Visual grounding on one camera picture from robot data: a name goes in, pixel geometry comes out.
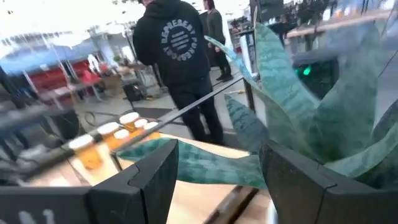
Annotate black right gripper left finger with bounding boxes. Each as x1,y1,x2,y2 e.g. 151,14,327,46
89,138,180,224

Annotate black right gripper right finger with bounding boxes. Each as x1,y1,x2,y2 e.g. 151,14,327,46
259,139,374,224

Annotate small orange pill bottle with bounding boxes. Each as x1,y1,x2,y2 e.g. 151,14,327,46
143,121,162,140

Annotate large orange pill bottle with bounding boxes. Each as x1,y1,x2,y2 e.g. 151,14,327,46
119,111,141,133
96,121,121,150
68,134,104,171

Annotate wooden shelf board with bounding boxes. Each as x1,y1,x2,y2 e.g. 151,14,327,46
67,133,249,187

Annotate black perforated metal panel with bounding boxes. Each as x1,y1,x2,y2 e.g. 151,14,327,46
133,106,178,119

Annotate green snake plant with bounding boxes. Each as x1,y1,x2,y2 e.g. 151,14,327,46
117,22,398,191

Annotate black floor box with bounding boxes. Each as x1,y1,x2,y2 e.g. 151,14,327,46
123,82,146,103

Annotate black device with green light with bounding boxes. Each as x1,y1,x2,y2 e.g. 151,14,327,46
292,57,340,101

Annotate person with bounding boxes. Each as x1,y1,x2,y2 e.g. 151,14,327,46
201,0,234,83
132,0,225,146

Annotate red sofa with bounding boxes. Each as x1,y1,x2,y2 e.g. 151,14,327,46
29,60,103,94

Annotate blue canopy tent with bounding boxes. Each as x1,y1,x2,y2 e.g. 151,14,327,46
0,40,105,76

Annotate wooden background table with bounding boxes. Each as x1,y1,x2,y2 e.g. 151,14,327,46
285,9,398,40

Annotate black display screen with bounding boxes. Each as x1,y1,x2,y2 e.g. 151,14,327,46
248,0,286,23

